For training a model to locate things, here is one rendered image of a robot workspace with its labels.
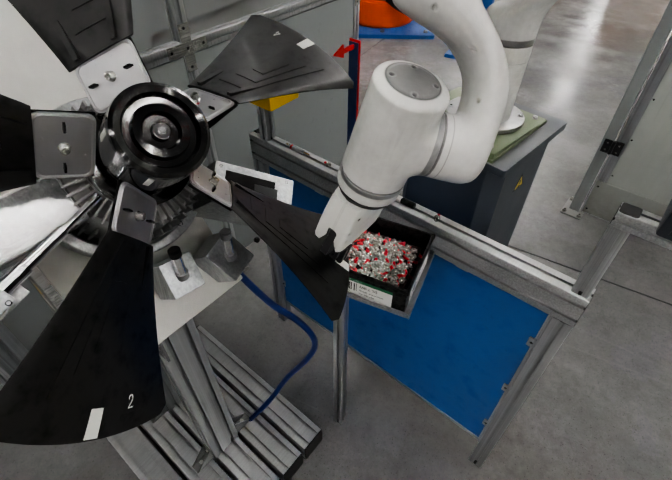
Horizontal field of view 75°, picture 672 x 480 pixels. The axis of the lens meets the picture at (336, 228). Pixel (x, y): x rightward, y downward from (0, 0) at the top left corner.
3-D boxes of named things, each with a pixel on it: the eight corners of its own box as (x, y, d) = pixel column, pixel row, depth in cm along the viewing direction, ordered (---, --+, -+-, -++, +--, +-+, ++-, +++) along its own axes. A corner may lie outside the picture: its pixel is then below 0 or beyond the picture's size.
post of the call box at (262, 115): (260, 138, 118) (254, 95, 110) (268, 133, 120) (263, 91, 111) (267, 141, 117) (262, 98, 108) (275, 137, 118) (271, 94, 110)
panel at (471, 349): (284, 301, 169) (265, 160, 124) (287, 299, 170) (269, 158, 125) (478, 441, 132) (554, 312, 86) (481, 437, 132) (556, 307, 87)
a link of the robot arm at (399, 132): (412, 155, 57) (344, 138, 56) (458, 69, 47) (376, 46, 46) (413, 203, 52) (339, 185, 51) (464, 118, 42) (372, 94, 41)
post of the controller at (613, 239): (570, 291, 80) (618, 210, 66) (575, 281, 82) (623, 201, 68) (587, 299, 79) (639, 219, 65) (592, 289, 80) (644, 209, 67)
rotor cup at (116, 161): (55, 171, 56) (65, 142, 45) (114, 87, 61) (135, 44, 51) (160, 226, 62) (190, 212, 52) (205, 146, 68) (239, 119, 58)
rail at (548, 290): (252, 157, 125) (248, 133, 120) (262, 151, 127) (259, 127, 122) (573, 328, 84) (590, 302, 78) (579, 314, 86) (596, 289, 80)
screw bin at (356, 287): (303, 278, 89) (301, 254, 84) (338, 227, 100) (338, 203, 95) (405, 316, 82) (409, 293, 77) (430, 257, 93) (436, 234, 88)
